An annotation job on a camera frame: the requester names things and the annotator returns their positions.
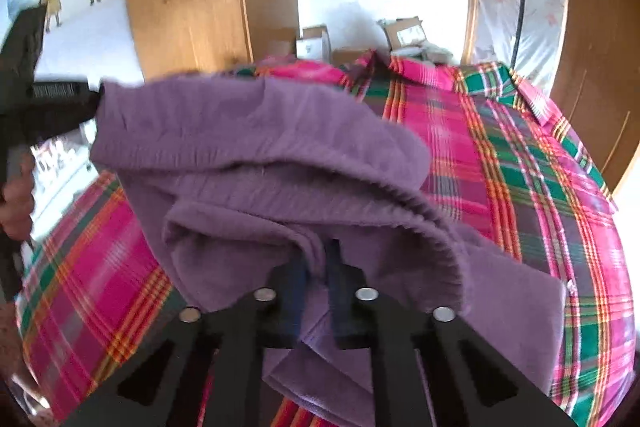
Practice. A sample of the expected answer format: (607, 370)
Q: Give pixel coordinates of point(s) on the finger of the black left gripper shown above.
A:
(92, 101)

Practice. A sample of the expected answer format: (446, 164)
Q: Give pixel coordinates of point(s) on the brown cardboard box with label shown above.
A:
(404, 33)

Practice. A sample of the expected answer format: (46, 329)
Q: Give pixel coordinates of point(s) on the wooden door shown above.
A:
(597, 83)

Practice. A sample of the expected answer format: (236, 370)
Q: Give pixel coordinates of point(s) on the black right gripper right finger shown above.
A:
(429, 369)

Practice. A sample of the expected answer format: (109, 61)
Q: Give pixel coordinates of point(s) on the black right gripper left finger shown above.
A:
(204, 369)

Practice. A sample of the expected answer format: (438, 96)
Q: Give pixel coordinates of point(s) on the purple fleece garment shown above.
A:
(229, 177)

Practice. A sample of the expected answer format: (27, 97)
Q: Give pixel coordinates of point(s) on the white cardboard box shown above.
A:
(314, 44)

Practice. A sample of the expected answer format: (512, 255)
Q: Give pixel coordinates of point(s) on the pink plaid bed sheet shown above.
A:
(504, 160)

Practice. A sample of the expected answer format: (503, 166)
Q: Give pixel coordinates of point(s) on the person's left hand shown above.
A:
(18, 202)

